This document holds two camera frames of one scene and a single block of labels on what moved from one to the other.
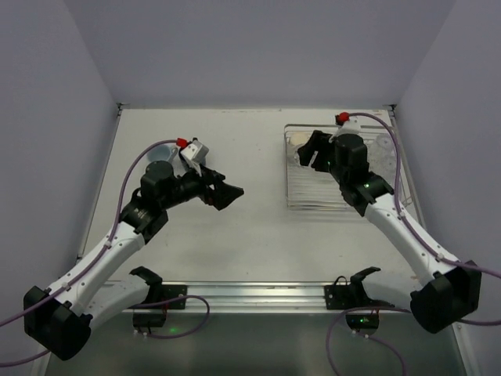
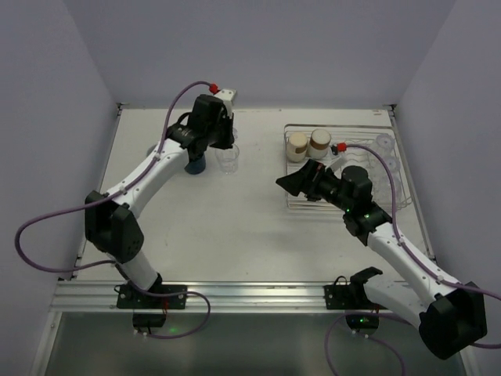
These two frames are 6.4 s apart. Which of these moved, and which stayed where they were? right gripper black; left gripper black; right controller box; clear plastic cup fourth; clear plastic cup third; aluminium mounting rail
Moved: right gripper black; left gripper black
Stayed: clear plastic cup third; right controller box; aluminium mounting rail; clear plastic cup fourth
